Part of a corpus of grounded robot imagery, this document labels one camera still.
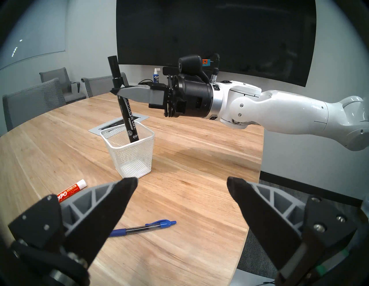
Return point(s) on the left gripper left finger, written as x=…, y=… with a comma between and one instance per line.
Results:
x=98, y=219

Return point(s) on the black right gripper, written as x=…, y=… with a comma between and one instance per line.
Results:
x=190, y=98

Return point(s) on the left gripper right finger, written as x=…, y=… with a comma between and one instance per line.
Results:
x=268, y=219

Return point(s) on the black permanent marker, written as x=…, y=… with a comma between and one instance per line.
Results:
x=131, y=129

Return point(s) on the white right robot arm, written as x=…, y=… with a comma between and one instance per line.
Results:
x=288, y=111

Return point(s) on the orange white Expo marker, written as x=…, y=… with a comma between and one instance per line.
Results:
x=73, y=188

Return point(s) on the blue ballpoint pen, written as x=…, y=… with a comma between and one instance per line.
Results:
x=144, y=228

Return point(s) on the white mesh pen holder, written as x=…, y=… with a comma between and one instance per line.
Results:
x=135, y=161

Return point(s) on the Expo cleaner spray bottle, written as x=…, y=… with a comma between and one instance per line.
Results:
x=156, y=78

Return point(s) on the grey mesh office chair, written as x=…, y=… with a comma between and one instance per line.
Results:
x=101, y=85
x=31, y=103

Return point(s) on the black video sound bar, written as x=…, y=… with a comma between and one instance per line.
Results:
x=170, y=71

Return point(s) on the grey table outlet panel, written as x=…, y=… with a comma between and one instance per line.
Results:
x=96, y=129

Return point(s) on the grey office chair with armrests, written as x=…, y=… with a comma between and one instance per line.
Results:
x=57, y=76

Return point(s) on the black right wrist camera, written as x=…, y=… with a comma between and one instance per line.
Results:
x=191, y=65

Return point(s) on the large black wall screen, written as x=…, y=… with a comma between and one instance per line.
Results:
x=230, y=34

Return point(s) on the large wall glass board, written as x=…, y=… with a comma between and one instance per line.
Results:
x=28, y=37

